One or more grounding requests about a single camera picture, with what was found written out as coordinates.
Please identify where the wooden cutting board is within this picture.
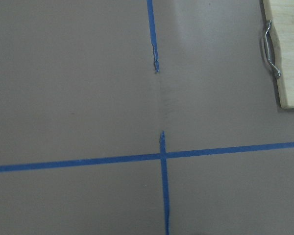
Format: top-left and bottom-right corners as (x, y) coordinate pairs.
(263, 0), (294, 109)

